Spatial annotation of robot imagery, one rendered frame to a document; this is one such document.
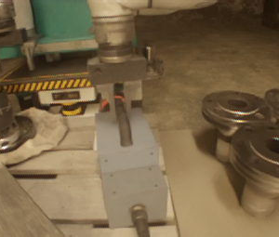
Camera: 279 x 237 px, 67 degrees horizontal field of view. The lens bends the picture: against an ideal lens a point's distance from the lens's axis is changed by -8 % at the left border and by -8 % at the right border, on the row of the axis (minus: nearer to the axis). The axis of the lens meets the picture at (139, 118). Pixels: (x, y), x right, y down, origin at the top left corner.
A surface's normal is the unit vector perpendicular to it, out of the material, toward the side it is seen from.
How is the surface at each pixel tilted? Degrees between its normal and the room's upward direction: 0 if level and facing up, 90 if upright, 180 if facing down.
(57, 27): 90
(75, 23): 90
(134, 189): 0
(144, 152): 90
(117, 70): 90
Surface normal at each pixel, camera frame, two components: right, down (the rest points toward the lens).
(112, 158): 0.20, 0.47
